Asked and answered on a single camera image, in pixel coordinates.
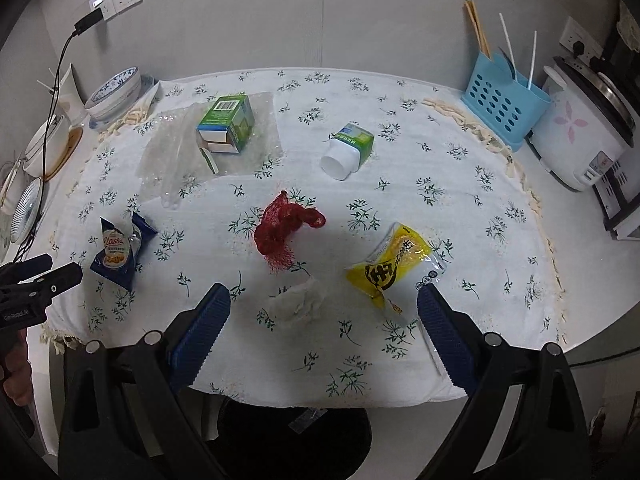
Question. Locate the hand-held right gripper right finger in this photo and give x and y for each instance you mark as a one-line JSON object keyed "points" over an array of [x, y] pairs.
{"points": [[445, 330]]}

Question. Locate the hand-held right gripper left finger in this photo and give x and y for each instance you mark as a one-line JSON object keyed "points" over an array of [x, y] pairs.
{"points": [[205, 330]]}

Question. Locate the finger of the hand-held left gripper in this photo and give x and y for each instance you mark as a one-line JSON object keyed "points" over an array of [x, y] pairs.
{"points": [[60, 280], [25, 269]]}

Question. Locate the blue snack packet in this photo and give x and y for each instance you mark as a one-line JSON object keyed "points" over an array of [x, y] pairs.
{"points": [[117, 255]]}

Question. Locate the yellow snack packet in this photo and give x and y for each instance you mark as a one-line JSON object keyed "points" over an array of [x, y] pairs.
{"points": [[390, 265]]}

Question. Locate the white tissue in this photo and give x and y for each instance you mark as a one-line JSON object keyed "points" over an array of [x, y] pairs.
{"points": [[297, 305]]}

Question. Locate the red mesh net bag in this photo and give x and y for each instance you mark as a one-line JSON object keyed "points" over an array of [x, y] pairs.
{"points": [[280, 230]]}

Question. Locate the black trash bin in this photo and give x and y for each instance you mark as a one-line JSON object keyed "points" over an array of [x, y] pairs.
{"points": [[300, 452]]}

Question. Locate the white green plastic bottle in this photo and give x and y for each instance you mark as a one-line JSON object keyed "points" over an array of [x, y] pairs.
{"points": [[347, 147]]}

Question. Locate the green carton box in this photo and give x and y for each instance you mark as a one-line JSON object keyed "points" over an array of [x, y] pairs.
{"points": [[225, 120]]}

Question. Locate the person's left hand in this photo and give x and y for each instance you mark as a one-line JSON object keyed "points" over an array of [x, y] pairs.
{"points": [[19, 370]]}

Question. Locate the tan round trivet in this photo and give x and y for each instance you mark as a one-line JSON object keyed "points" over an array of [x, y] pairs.
{"points": [[70, 152]]}

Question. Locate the plain white bowl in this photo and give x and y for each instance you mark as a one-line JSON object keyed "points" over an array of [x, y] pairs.
{"points": [[47, 145]]}

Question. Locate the white floral tablecloth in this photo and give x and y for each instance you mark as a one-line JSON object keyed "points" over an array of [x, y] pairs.
{"points": [[350, 210]]}

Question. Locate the clear bubble wrap sheet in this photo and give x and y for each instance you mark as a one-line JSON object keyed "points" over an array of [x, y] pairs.
{"points": [[165, 160]]}

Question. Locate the blue patterned white bowl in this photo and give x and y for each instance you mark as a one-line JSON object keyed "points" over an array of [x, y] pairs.
{"points": [[112, 92]]}

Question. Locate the white black appliance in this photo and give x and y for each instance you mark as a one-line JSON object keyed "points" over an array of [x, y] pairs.
{"points": [[620, 200]]}

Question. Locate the blue perforated utensil holder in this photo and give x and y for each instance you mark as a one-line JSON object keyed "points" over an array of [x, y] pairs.
{"points": [[500, 100]]}

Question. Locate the white flowered rice cooker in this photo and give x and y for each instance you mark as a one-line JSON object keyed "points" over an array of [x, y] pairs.
{"points": [[575, 130]]}

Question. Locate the black charger plug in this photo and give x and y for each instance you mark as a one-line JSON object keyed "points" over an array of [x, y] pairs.
{"points": [[89, 21]]}

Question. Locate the white plastic stick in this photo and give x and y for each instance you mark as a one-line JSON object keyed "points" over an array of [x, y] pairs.
{"points": [[506, 35], [532, 60]]}

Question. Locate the wooden chopstick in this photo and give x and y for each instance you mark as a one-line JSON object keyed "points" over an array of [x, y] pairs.
{"points": [[475, 27], [481, 27]]}

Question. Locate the white wall socket panel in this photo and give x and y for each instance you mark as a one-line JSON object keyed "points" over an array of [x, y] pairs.
{"points": [[102, 2]]}

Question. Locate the white wall socket with plug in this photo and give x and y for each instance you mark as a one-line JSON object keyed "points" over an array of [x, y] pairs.
{"points": [[580, 37]]}

